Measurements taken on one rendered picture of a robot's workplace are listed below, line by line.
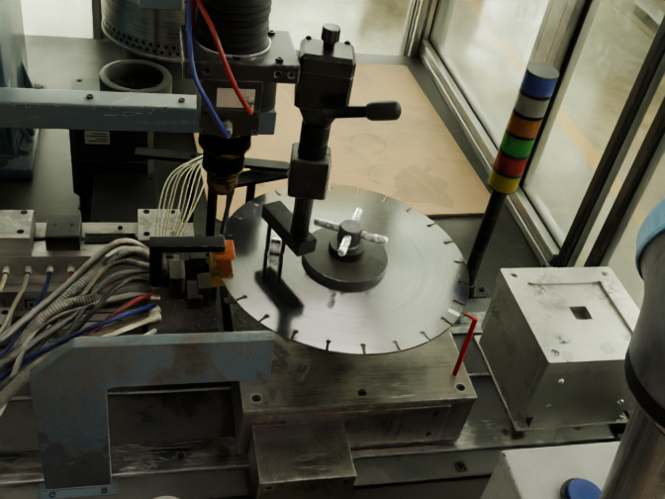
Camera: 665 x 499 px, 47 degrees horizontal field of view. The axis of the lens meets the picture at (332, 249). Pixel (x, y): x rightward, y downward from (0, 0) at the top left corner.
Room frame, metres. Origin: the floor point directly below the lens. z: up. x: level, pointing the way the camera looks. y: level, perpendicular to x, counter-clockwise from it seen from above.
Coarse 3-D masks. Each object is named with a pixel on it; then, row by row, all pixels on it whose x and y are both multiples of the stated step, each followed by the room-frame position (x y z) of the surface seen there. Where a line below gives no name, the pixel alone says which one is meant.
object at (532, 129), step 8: (512, 112) 0.98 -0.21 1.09; (512, 120) 0.97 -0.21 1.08; (520, 120) 0.96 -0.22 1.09; (528, 120) 0.96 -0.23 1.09; (536, 120) 0.96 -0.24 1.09; (512, 128) 0.97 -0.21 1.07; (520, 128) 0.96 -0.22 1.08; (528, 128) 0.96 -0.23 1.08; (536, 128) 0.97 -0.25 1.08; (520, 136) 0.96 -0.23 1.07; (528, 136) 0.96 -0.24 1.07
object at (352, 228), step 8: (352, 216) 0.79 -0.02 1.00; (320, 224) 0.77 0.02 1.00; (328, 224) 0.77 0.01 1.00; (336, 224) 0.77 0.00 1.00; (344, 224) 0.77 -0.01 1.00; (352, 224) 0.77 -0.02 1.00; (360, 224) 0.77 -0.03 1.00; (344, 232) 0.75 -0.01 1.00; (352, 232) 0.75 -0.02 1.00; (360, 232) 0.76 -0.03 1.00; (344, 240) 0.74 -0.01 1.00; (352, 240) 0.75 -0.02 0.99; (368, 240) 0.76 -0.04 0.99; (376, 240) 0.76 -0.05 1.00; (384, 240) 0.76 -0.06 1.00; (344, 248) 0.73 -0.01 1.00; (352, 248) 0.75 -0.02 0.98
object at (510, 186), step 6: (492, 168) 0.98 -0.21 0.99; (492, 174) 0.98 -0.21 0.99; (498, 174) 0.97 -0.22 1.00; (492, 180) 0.97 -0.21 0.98; (498, 180) 0.96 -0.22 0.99; (504, 180) 0.96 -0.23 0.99; (510, 180) 0.96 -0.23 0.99; (516, 180) 0.96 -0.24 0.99; (492, 186) 0.97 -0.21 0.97; (498, 186) 0.96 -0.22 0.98; (504, 186) 0.96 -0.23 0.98; (510, 186) 0.96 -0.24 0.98; (516, 186) 0.97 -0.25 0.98; (498, 192) 0.96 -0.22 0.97; (504, 192) 0.96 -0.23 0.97; (510, 192) 0.96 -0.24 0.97
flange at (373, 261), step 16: (320, 240) 0.78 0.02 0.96; (336, 240) 0.77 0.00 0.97; (304, 256) 0.74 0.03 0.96; (320, 256) 0.75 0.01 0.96; (336, 256) 0.75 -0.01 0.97; (352, 256) 0.74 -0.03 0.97; (368, 256) 0.76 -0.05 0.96; (384, 256) 0.77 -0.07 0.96; (320, 272) 0.72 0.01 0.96; (336, 272) 0.72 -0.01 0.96; (352, 272) 0.73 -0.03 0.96; (368, 272) 0.73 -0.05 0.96; (384, 272) 0.75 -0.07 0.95
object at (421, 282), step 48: (336, 192) 0.91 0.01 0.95; (240, 240) 0.76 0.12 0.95; (432, 240) 0.84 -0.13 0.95; (240, 288) 0.67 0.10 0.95; (288, 288) 0.69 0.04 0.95; (336, 288) 0.71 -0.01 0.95; (384, 288) 0.72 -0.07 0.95; (432, 288) 0.74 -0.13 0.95; (288, 336) 0.61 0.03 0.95; (336, 336) 0.62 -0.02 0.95; (384, 336) 0.64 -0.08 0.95; (432, 336) 0.66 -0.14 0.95
